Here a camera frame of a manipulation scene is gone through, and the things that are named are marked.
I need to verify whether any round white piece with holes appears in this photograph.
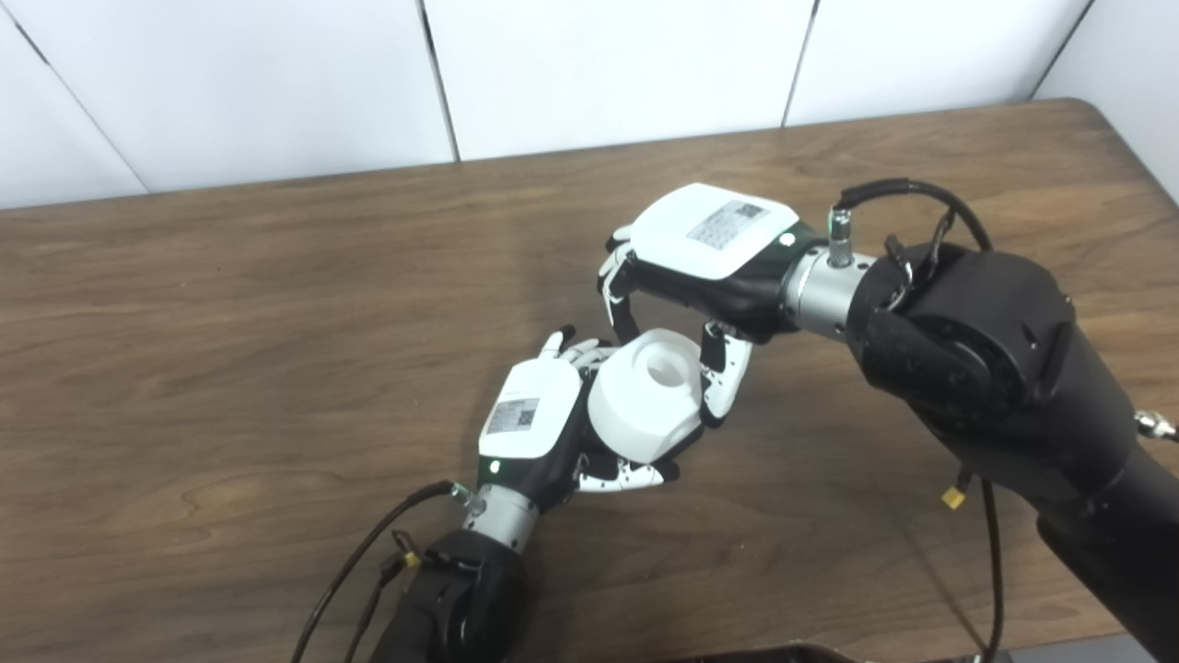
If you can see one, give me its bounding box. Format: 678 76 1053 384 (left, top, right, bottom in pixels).
587 329 710 464

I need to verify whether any dark robot torso edge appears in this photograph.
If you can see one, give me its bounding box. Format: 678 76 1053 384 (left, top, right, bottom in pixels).
663 642 977 663

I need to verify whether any thick black right wrist cable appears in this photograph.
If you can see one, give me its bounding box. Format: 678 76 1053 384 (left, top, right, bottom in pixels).
829 178 994 268

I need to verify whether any thin black wire yellow tag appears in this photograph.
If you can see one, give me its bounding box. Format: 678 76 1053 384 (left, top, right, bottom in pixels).
345 529 423 663

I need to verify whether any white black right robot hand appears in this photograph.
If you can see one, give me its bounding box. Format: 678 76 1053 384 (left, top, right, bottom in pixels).
597 182 825 429

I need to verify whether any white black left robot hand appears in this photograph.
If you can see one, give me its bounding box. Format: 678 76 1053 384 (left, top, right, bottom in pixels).
477 325 683 512

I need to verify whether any thick black left wrist cable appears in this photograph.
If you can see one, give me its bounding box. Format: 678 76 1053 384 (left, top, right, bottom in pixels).
290 479 471 663

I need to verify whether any long black hanging cable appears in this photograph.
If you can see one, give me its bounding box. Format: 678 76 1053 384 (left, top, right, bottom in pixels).
976 479 1007 663

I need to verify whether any thick black wrist cable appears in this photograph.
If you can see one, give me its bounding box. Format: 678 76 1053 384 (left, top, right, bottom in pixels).
829 178 994 268
290 479 471 663

